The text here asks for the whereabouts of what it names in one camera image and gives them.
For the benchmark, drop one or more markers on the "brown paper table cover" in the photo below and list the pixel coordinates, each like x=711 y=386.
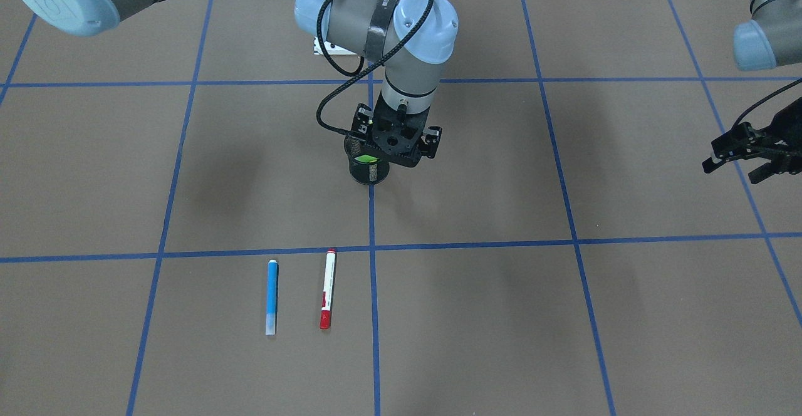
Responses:
x=501 y=316

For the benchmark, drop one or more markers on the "blue tape grid lines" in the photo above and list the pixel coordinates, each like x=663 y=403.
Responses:
x=372 y=250

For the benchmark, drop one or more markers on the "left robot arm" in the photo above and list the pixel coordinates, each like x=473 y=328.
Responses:
x=771 y=38

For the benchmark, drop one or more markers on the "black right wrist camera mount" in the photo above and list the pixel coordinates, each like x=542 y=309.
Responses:
x=395 y=132

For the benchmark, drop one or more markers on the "green highlighter pen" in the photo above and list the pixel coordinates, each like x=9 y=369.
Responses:
x=366 y=159

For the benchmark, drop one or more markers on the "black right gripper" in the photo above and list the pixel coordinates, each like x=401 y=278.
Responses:
x=432 y=140

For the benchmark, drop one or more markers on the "blue marker pen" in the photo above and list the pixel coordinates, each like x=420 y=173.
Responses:
x=270 y=319

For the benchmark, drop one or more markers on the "red white marker pen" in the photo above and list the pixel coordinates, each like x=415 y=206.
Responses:
x=327 y=299

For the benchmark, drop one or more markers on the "black mesh pen cup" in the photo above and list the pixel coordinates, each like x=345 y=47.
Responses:
x=366 y=174

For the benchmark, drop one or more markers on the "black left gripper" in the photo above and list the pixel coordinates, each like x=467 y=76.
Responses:
x=779 y=142

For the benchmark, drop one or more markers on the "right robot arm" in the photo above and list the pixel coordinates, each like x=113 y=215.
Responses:
x=411 y=40

